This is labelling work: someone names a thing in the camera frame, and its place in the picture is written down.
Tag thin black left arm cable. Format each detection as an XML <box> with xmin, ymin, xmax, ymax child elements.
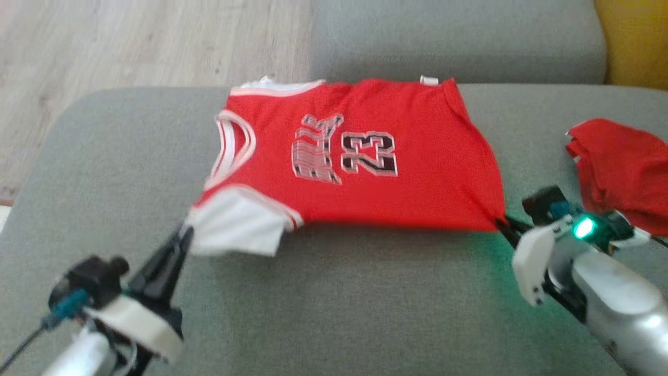
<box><xmin>0</xmin><ymin>321</ymin><xmax>50</xmax><ymax>371</ymax></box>

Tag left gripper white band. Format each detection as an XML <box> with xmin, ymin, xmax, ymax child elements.
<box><xmin>86</xmin><ymin>226</ymin><xmax>195</xmax><ymax>365</ymax></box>

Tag red basketball jersey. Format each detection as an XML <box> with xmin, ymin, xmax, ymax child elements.
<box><xmin>185</xmin><ymin>76</ymin><xmax>507</xmax><ymax>256</ymax></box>

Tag grey sofa cushion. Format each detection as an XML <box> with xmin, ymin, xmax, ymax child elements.
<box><xmin>0</xmin><ymin>84</ymin><xmax>668</xmax><ymax>376</ymax></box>

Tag grey back cushion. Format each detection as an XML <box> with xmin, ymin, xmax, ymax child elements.
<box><xmin>311</xmin><ymin>0</ymin><xmax>607</xmax><ymax>87</ymax></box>

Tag yellow sofa back cushion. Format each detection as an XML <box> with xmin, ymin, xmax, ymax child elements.
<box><xmin>595</xmin><ymin>0</ymin><xmax>668</xmax><ymax>89</ymax></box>

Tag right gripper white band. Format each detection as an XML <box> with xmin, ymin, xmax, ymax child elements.
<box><xmin>495</xmin><ymin>211</ymin><xmax>650</xmax><ymax>306</ymax></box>

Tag red basketball shorts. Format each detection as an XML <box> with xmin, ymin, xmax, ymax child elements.
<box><xmin>566</xmin><ymin>119</ymin><xmax>668</xmax><ymax>236</ymax></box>

